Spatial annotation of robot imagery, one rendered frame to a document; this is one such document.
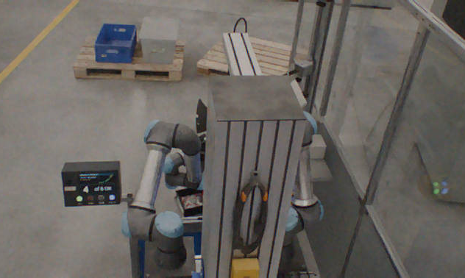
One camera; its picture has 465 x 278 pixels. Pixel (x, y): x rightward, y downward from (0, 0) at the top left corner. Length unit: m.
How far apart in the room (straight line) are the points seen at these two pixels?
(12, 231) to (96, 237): 0.61
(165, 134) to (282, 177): 0.84
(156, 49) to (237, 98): 4.15
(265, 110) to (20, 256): 2.72
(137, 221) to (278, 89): 0.93
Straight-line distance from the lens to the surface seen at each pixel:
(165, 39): 5.41
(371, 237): 2.65
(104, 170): 2.33
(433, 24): 2.09
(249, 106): 1.34
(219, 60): 5.71
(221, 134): 1.29
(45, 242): 3.79
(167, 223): 2.03
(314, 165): 3.06
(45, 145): 4.67
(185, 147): 2.15
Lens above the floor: 2.74
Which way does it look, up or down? 36 degrees down
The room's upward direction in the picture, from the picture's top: 5 degrees clockwise
